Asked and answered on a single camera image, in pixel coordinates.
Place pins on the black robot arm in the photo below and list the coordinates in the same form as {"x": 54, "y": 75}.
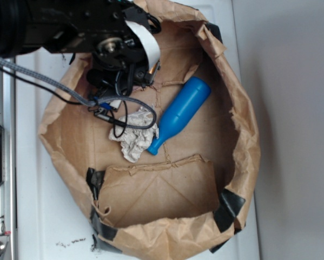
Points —
{"x": 14, "y": 33}

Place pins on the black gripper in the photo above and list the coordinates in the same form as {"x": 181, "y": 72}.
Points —
{"x": 118, "y": 34}

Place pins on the crumpled white paper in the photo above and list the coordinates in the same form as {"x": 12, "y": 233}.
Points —
{"x": 135, "y": 141}

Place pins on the aluminium frame rail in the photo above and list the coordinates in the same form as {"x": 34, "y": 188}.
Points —
{"x": 7, "y": 190}

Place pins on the blue plastic bottle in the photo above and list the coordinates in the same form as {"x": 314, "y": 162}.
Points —
{"x": 181, "y": 110}

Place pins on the brown paper bag tray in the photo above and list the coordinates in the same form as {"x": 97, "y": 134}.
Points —
{"x": 194, "y": 195}

